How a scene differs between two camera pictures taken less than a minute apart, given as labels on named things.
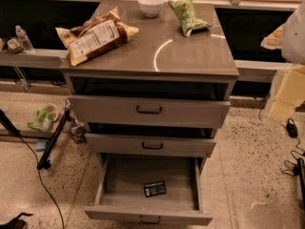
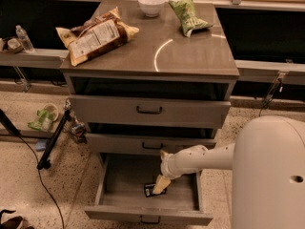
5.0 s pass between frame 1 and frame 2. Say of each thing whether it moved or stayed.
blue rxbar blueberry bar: stayed
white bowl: stayed
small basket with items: stayed
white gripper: moved
